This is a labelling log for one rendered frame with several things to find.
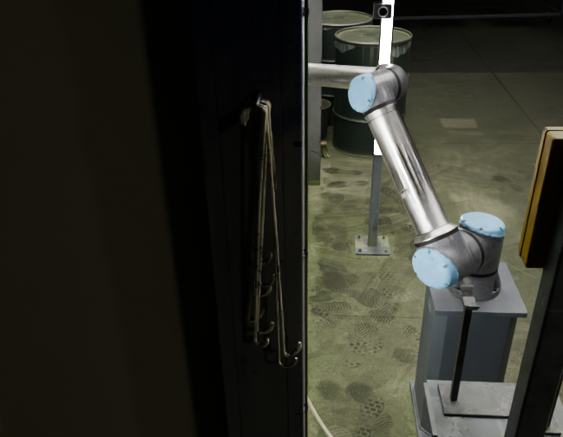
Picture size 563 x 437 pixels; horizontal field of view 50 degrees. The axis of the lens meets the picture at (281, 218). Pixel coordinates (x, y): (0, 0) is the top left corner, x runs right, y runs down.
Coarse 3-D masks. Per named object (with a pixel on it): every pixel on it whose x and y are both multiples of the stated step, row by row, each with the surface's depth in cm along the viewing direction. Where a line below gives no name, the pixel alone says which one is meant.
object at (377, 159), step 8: (376, 160) 329; (376, 168) 332; (376, 176) 334; (376, 184) 336; (376, 192) 339; (376, 200) 341; (376, 208) 344; (376, 216) 346; (376, 224) 349; (376, 232) 352; (368, 240) 356; (376, 240) 355
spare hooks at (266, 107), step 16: (256, 96) 98; (272, 144) 104; (272, 160) 106; (272, 176) 104; (272, 192) 104; (256, 208) 110; (272, 208) 106; (256, 224) 109; (256, 240) 111; (256, 256) 112; (256, 272) 114; (256, 288) 116; (256, 304) 118; (256, 320) 120; (256, 336) 122
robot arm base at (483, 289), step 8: (496, 272) 209; (464, 280) 209; (472, 280) 207; (480, 280) 207; (488, 280) 207; (496, 280) 209; (448, 288) 214; (456, 288) 211; (480, 288) 207; (488, 288) 208; (496, 288) 211; (456, 296) 212; (480, 296) 208; (488, 296) 208; (496, 296) 211
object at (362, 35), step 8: (344, 32) 463; (352, 32) 464; (360, 32) 463; (368, 32) 463; (376, 32) 462; (400, 32) 459; (352, 40) 443; (360, 40) 442; (368, 40) 441; (376, 40) 441; (400, 40) 438
